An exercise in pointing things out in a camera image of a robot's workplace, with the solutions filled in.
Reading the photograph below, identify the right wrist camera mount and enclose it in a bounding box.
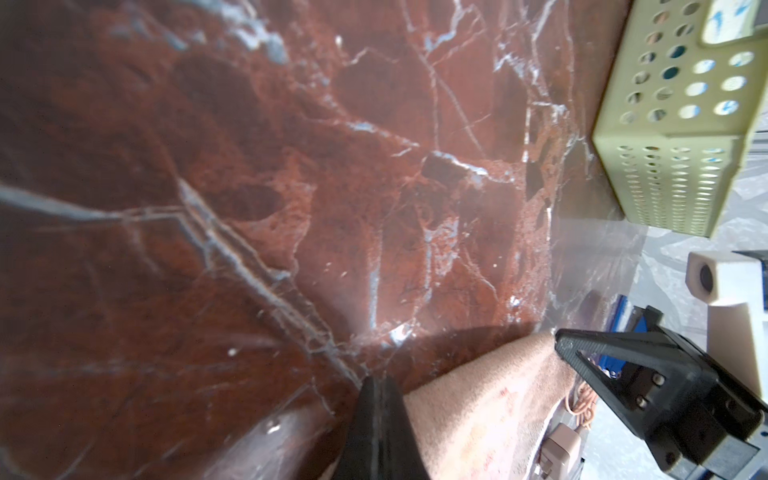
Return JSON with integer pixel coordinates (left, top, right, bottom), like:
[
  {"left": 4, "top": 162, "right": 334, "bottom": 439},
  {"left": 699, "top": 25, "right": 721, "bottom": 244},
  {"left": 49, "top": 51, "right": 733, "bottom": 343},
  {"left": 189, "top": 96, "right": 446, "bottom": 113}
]
[{"left": 685, "top": 250, "right": 767, "bottom": 401}]

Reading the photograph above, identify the green plastic basket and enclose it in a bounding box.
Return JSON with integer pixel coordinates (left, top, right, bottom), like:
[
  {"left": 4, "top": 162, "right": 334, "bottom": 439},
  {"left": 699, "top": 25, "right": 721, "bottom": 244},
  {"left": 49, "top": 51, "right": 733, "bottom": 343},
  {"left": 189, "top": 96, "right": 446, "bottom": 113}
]
[{"left": 592, "top": 1, "right": 767, "bottom": 237}]

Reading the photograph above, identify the teal patterned towel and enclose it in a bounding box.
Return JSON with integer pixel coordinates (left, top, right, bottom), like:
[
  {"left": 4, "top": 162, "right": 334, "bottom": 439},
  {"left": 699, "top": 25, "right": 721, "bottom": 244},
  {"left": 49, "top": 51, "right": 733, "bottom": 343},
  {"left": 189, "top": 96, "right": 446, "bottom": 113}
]
[{"left": 701, "top": 0, "right": 762, "bottom": 45}]

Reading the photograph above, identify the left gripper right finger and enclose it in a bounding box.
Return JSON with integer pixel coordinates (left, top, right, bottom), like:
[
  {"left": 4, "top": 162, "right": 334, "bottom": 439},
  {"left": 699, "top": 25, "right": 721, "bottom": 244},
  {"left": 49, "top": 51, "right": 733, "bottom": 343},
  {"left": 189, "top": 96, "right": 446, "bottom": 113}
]
[{"left": 375, "top": 378, "right": 430, "bottom": 480}]

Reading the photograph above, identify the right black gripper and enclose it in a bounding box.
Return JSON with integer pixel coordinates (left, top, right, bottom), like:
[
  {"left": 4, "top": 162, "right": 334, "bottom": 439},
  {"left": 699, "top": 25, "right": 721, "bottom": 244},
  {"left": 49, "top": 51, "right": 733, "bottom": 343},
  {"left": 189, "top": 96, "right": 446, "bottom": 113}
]
[{"left": 555, "top": 306, "right": 767, "bottom": 479}]

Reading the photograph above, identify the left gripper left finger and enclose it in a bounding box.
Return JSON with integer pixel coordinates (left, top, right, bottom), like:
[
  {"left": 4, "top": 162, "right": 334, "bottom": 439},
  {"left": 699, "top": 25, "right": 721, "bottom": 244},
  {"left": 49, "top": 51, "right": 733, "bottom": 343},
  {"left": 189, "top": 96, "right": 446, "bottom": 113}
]
[{"left": 332, "top": 377, "right": 377, "bottom": 479}]

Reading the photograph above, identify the red patterned towel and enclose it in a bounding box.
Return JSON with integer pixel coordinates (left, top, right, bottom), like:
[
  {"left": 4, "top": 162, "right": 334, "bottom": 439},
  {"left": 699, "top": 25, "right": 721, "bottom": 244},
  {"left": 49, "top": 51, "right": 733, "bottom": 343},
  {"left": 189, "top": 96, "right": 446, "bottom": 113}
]
[{"left": 402, "top": 333, "right": 574, "bottom": 479}]

